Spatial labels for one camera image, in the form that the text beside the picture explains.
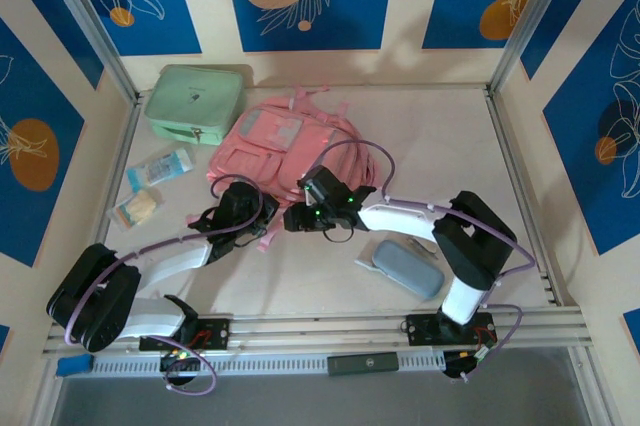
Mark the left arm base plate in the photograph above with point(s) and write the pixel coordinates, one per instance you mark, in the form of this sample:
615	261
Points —
215	333

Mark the aluminium corner post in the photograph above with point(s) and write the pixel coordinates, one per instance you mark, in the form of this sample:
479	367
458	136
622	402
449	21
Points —
90	21
531	21

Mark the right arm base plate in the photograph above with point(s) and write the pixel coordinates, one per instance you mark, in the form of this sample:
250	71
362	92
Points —
420	330

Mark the aluminium side rail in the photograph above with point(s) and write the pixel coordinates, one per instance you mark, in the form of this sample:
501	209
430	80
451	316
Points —
122	146
502	126

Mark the green zip pouch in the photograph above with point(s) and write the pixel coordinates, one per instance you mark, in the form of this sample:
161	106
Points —
195	98

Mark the pink backpack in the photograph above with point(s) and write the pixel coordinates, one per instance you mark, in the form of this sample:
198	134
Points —
260	146

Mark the dark green bar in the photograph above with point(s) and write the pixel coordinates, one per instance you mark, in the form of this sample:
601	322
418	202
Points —
362	363

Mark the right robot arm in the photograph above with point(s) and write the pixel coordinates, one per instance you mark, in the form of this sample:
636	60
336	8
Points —
475	241

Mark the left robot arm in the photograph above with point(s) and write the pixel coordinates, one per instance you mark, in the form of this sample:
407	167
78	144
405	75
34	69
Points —
95	286

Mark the small grey white clip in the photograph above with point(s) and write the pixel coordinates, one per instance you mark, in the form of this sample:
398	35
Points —
424	248

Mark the blue white tissue packet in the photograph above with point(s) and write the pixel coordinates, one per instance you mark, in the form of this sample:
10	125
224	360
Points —
157	168

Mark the blue tape piece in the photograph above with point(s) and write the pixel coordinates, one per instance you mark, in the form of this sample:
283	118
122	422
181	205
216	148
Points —
75	365

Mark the clear bag with beige contents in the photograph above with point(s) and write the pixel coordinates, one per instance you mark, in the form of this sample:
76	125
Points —
136	208

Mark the aluminium cross rail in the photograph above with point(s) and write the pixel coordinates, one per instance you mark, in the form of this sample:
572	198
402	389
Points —
320	331

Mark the blue-grey glasses case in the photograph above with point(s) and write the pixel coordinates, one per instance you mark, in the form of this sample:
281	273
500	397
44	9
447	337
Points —
407	271

